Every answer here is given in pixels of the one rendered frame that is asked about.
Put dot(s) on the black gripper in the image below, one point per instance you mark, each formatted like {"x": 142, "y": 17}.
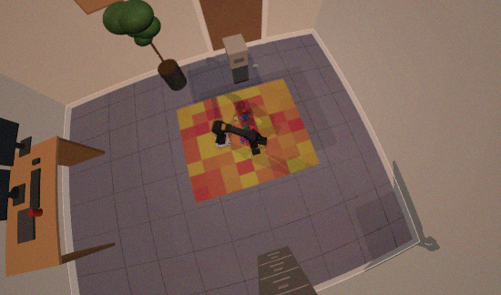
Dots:
{"x": 255, "y": 150}

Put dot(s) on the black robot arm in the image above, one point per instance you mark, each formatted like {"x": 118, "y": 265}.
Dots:
{"x": 253, "y": 136}

